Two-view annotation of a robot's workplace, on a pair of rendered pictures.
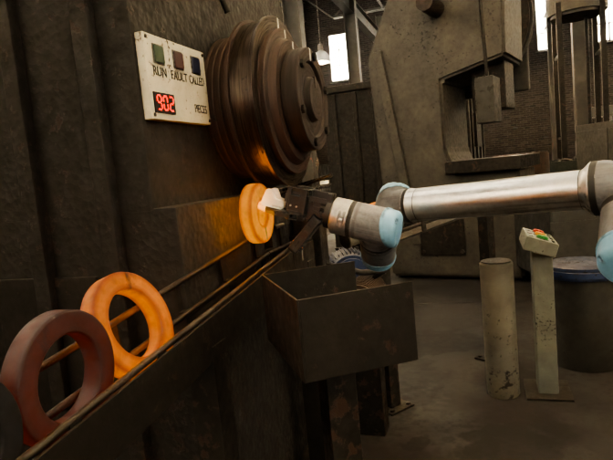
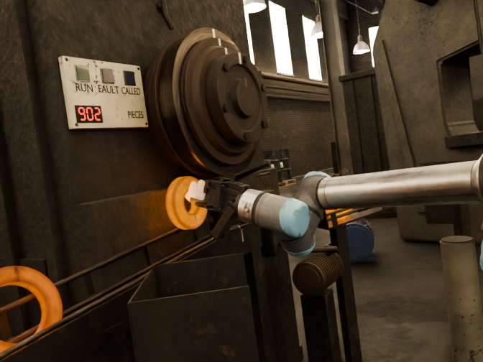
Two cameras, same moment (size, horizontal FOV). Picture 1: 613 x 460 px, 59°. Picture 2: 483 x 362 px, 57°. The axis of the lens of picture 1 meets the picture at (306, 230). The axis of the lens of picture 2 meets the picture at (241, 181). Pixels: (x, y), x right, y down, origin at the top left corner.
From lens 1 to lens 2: 0.41 m
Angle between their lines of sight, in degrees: 15
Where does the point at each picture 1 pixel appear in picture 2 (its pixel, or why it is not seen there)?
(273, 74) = (196, 80)
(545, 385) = not seen: outside the picture
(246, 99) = (171, 103)
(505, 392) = not seen: outside the picture
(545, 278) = not seen: outside the picture
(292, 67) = (215, 71)
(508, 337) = (471, 316)
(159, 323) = (47, 310)
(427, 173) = (429, 147)
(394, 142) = (397, 121)
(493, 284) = (452, 262)
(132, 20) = (57, 47)
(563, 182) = (456, 174)
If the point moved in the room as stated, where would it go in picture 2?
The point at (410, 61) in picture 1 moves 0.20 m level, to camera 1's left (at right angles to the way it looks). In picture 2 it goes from (410, 47) to (384, 52)
